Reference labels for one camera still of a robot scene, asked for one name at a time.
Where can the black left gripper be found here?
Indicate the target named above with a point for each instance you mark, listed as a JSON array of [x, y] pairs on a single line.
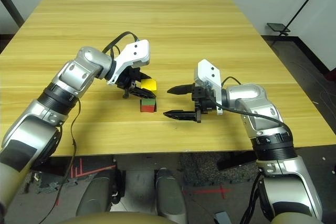
[[128, 78]]

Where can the grey robot leg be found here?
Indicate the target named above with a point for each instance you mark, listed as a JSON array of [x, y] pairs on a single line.
[[99, 195], [170, 195]]

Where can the grey metal base plate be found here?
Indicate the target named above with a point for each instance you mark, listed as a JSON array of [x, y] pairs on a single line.
[[147, 162]]

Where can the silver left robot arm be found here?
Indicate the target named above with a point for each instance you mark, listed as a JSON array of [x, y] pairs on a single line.
[[73, 74]]

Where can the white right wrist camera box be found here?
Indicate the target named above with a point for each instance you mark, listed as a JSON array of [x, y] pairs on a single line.
[[210, 73]]

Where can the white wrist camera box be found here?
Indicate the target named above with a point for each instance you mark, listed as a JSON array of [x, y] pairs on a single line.
[[136, 52], [210, 73]]

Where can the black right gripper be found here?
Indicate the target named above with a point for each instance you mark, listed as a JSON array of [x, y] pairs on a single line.
[[203, 100]]

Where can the grey right robot leg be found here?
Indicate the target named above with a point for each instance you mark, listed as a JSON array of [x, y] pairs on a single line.
[[170, 195]]

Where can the olive robot torso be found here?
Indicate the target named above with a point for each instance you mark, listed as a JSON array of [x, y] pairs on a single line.
[[113, 219]]

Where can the black flat tray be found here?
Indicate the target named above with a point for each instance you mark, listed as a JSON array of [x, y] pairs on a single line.
[[278, 26]]

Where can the small grey blue box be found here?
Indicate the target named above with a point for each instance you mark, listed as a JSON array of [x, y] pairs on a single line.
[[221, 218]]

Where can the green wooden block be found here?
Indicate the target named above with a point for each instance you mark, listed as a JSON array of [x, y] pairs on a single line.
[[147, 102]]

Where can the grey left robot leg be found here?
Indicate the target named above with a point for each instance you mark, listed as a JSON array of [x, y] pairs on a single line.
[[99, 195]]

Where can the yellow wooden block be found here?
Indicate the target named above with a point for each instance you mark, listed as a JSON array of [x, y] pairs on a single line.
[[149, 84]]

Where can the black square pad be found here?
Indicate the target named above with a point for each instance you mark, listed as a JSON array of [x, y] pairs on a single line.
[[156, 107]]

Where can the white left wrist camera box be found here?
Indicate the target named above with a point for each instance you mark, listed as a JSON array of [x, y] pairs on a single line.
[[136, 52]]

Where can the black tripod stand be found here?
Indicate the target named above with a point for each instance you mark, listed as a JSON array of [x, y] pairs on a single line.
[[305, 1]]

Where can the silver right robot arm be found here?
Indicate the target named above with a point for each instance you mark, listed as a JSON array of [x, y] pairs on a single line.
[[270, 129]]

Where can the red wooden block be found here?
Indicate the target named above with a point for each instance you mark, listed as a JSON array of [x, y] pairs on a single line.
[[147, 109]]

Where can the black table foot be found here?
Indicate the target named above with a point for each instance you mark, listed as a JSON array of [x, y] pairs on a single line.
[[233, 162]]

